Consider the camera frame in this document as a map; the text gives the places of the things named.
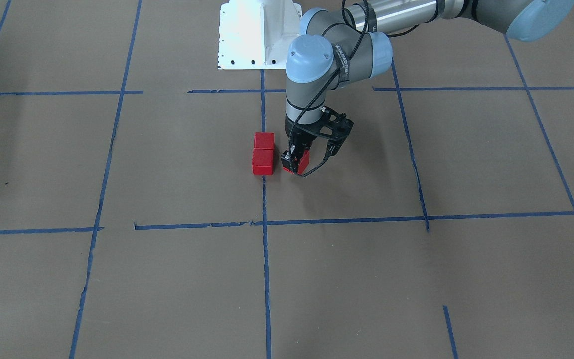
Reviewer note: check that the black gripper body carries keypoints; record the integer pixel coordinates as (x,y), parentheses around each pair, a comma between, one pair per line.
(301,141)

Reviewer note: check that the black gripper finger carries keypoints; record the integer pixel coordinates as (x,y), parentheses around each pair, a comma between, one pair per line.
(290,162)

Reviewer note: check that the red wooden block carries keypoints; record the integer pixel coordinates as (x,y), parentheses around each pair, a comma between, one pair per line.
(262,162)
(300,162)
(263,141)

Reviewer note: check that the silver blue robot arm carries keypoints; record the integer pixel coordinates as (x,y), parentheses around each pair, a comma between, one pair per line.
(338,48)

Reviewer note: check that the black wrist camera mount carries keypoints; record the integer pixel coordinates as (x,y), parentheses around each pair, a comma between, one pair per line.
(333,126)

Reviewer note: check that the white pedestal column base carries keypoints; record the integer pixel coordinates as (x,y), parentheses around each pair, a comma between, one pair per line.
(256,34)

